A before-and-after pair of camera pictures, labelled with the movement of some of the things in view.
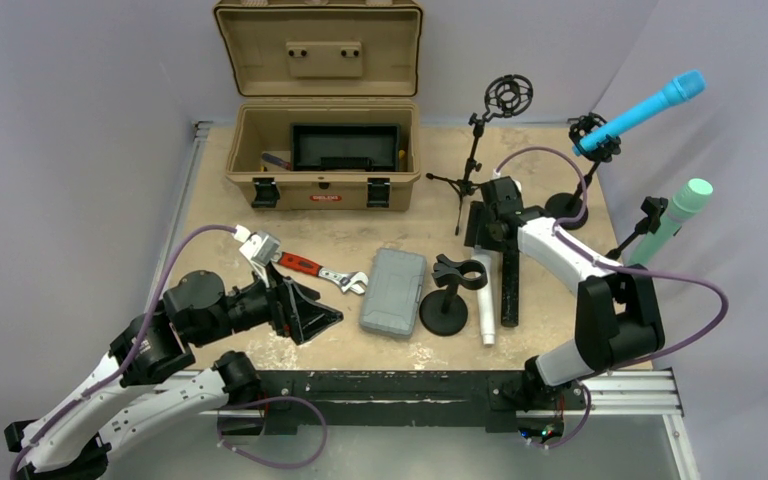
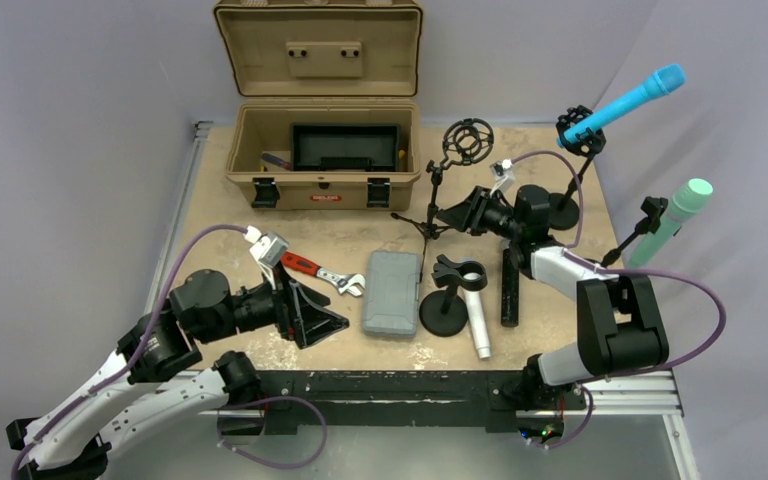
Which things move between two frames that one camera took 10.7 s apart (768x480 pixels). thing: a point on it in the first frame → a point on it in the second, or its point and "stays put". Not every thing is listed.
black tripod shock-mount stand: x=508 y=95 → x=465 y=140
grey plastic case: x=392 y=293 stays put
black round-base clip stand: x=445 y=312 stays put
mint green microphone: x=689 y=199 stays put
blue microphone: x=685 y=87 → x=663 y=82
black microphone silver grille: x=510 y=288 stays put
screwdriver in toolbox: x=269 y=157 stays put
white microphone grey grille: x=486 y=299 → x=477 y=306
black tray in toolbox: x=345 y=146 stays put
